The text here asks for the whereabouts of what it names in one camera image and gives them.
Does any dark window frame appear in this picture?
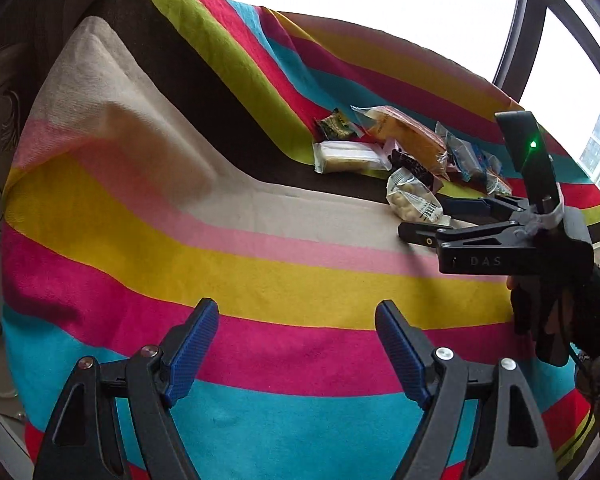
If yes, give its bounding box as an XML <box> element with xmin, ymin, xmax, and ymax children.
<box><xmin>490</xmin><ymin>0</ymin><xmax>600</xmax><ymax>106</ymax></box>

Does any striped colourful cloth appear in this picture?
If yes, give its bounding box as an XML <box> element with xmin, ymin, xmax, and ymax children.
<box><xmin>0</xmin><ymin>0</ymin><xmax>600</xmax><ymax>480</ymax></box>

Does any clear blue snack packet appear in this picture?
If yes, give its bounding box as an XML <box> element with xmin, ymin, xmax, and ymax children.
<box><xmin>480</xmin><ymin>152</ymin><xmax>513</xmax><ymax>197</ymax></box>
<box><xmin>435</xmin><ymin>121</ymin><xmax>486</xmax><ymax>182</ymax></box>

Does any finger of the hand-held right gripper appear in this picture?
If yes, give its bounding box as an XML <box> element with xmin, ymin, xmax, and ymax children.
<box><xmin>437</xmin><ymin>194</ymin><xmax>531</xmax><ymax>223</ymax></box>
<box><xmin>397</xmin><ymin>220</ymin><xmax>522</xmax><ymax>250</ymax></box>

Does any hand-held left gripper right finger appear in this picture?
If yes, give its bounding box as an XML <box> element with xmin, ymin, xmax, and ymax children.
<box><xmin>375</xmin><ymin>300</ymin><xmax>561</xmax><ymax>480</ymax></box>

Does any orange bread packet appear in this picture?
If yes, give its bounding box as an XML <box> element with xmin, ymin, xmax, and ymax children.
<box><xmin>351</xmin><ymin>105</ymin><xmax>451</xmax><ymax>178</ymax></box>

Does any white ball snack packet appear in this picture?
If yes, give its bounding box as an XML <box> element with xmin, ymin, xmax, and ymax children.
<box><xmin>386</xmin><ymin>167</ymin><xmax>451</xmax><ymax>226</ymax></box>

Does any person's right hand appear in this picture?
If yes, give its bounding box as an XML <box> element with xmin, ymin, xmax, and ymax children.
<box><xmin>507</xmin><ymin>274</ymin><xmax>581</xmax><ymax>346</ymax></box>

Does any white cake packet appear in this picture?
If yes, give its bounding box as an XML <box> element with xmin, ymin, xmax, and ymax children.
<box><xmin>312</xmin><ymin>140</ymin><xmax>392</xmax><ymax>175</ymax></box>

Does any green black snack packet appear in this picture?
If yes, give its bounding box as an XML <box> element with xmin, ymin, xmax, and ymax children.
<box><xmin>314</xmin><ymin>108</ymin><xmax>363</xmax><ymax>142</ymax></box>

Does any dark chocolate snack packet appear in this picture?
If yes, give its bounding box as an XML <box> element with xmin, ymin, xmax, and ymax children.
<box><xmin>387</xmin><ymin>147</ymin><xmax>443</xmax><ymax>192</ymax></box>

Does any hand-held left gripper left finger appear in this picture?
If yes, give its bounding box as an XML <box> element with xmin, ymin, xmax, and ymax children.
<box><xmin>32</xmin><ymin>297</ymin><xmax>221</xmax><ymax>480</ymax></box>

